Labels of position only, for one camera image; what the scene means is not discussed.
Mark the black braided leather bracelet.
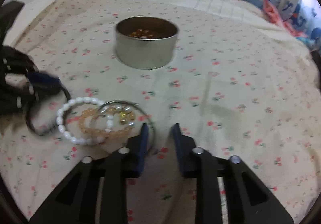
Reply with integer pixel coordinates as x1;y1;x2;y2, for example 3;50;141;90
24;85;74;136

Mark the white pearl bracelet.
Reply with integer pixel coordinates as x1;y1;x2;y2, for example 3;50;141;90
56;96;115;146

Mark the silver gold bead bracelet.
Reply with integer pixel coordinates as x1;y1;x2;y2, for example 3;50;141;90
101;104;137;129

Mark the peach bead bracelet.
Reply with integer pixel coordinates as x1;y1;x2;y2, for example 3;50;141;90
78;108;132;139

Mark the silver bangle bracelet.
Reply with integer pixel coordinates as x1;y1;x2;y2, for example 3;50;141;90
96;99;156;155

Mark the red bead bracelet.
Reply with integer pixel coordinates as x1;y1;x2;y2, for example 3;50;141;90
128;28;155;39

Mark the cherry print bed sheet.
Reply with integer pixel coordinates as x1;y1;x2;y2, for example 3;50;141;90
5;0;320;223

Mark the round silver metal tin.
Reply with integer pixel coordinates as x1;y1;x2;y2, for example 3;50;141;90
115;16;179;70

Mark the pink cloth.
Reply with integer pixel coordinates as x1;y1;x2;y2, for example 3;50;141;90
263;0;308;38

